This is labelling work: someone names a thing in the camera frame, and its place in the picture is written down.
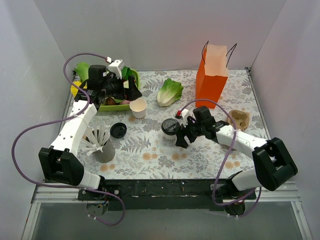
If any white paper coffee cup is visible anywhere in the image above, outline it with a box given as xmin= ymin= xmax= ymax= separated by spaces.
xmin=163 ymin=132 xmax=177 ymax=142

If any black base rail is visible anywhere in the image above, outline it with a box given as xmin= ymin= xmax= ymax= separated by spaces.
xmin=77 ymin=178 xmax=257 ymax=212

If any napa cabbage green white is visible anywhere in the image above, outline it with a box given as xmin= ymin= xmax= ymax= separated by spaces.
xmin=74 ymin=62 xmax=90 ymax=82

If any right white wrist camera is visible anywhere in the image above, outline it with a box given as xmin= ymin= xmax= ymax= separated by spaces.
xmin=175 ymin=109 xmax=190 ymax=127

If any grey straw holder cup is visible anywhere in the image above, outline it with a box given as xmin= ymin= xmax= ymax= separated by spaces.
xmin=92 ymin=139 xmax=116 ymax=164

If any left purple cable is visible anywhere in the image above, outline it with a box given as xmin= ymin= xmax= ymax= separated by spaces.
xmin=11 ymin=52 xmax=126 ymax=226

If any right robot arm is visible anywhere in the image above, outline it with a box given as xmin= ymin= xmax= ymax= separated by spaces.
xmin=175 ymin=106 xmax=298 ymax=199

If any floral table mat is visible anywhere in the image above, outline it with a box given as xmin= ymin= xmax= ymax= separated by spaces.
xmin=77 ymin=70 xmax=254 ymax=180

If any black plastic cup lid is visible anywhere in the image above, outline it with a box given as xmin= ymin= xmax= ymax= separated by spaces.
xmin=161 ymin=118 xmax=180 ymax=136

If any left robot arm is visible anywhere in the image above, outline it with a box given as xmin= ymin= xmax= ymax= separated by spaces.
xmin=38 ymin=61 xmax=142 ymax=200

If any green vegetable tray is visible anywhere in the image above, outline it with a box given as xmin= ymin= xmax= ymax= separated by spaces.
xmin=98 ymin=68 xmax=141 ymax=112

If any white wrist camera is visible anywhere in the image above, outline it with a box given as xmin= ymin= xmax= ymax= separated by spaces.
xmin=108 ymin=59 xmax=125 ymax=79
xmin=175 ymin=109 xmax=190 ymax=127

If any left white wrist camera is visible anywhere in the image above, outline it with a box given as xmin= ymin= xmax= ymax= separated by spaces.
xmin=108 ymin=59 xmax=125 ymax=79

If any brown cardboard cup carrier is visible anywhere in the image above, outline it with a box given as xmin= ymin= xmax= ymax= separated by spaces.
xmin=226 ymin=109 xmax=250 ymax=132

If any orange paper bag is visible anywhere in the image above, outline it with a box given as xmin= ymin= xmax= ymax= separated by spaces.
xmin=195 ymin=42 xmax=237 ymax=109

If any purple onion in tray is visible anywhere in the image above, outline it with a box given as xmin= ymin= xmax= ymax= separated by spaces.
xmin=119 ymin=99 xmax=130 ymax=105

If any green bok choy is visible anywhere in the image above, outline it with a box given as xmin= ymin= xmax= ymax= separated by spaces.
xmin=121 ymin=66 xmax=132 ymax=80

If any loose green lettuce head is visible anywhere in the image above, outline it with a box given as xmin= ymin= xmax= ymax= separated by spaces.
xmin=157 ymin=78 xmax=184 ymax=107

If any yellow cabbage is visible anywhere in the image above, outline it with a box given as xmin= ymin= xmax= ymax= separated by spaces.
xmin=70 ymin=80 xmax=87 ymax=98

